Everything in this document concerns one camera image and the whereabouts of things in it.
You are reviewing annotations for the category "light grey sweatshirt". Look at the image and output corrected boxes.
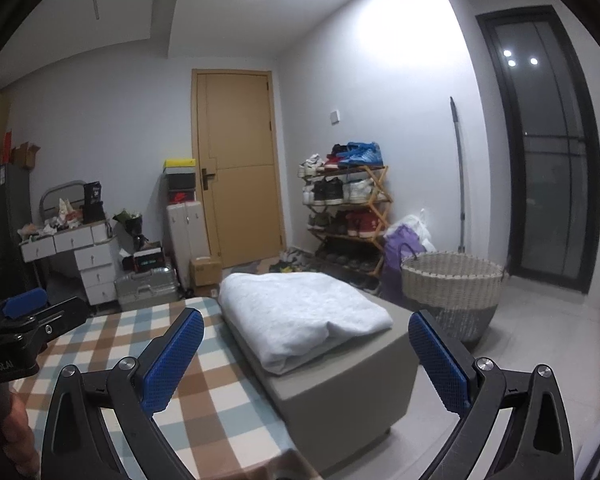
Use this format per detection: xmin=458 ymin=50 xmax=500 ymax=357
xmin=219 ymin=272 xmax=393 ymax=376

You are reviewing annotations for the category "person's left hand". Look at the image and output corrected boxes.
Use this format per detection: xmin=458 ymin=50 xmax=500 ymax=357
xmin=0 ymin=384 xmax=40 ymax=479

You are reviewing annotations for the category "plaid bed sheet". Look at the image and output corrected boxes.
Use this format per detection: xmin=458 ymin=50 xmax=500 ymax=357
xmin=12 ymin=298 xmax=318 ymax=479

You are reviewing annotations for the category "woven laundry basket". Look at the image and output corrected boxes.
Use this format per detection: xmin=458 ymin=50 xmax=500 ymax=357
xmin=402 ymin=252 xmax=508 ymax=350

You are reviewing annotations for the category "silver suitcase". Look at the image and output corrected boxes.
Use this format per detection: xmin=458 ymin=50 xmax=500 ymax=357
xmin=114 ymin=266 xmax=180 ymax=311

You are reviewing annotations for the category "cardboard box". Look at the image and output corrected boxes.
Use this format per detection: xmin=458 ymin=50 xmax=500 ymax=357
xmin=189 ymin=257 xmax=222 ymax=287

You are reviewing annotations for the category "grey bed end bench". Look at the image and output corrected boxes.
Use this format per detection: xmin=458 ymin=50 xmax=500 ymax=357
xmin=221 ymin=290 xmax=418 ymax=474

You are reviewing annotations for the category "white drawer dresser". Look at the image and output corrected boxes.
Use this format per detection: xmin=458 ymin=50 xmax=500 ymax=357
xmin=20 ymin=222 xmax=122 ymax=306

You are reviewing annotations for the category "black shoe box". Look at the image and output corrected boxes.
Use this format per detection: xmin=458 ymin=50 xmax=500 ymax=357
xmin=119 ymin=244 xmax=166 ymax=273

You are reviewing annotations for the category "grey mop pole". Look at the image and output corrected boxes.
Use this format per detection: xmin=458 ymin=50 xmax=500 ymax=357
xmin=450 ymin=96 xmax=466 ymax=254

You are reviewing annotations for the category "purple bag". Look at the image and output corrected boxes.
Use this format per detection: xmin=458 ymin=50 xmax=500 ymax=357
xmin=380 ymin=224 xmax=426 ymax=307

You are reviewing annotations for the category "white narrow cabinet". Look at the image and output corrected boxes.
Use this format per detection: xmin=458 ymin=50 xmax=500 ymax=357
xmin=166 ymin=202 xmax=210 ymax=290

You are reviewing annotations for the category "black glass balcony door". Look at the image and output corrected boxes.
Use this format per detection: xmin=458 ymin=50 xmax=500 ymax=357
xmin=477 ymin=6 xmax=600 ymax=294

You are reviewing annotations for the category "wooden shoe rack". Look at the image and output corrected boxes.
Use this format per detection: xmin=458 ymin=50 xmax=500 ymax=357
xmin=298 ymin=142 xmax=392 ymax=296

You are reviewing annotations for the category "wooden door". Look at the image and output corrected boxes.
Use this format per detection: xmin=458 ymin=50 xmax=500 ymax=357
xmin=192 ymin=70 xmax=286 ymax=268

